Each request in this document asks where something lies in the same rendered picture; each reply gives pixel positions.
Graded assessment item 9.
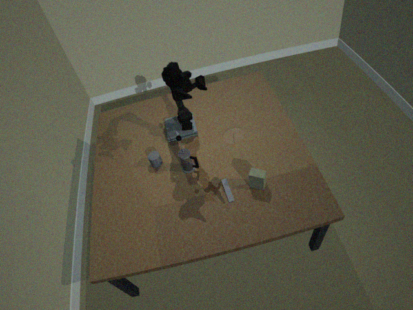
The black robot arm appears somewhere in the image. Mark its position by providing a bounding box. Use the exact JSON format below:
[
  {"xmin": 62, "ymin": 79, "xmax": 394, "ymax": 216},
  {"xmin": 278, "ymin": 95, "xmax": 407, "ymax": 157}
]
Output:
[{"xmin": 162, "ymin": 62, "xmax": 192, "ymax": 130}]

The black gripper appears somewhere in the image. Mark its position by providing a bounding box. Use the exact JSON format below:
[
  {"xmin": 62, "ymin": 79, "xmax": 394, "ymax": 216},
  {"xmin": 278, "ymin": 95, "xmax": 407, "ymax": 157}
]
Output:
[{"xmin": 172, "ymin": 75, "xmax": 207, "ymax": 101}]

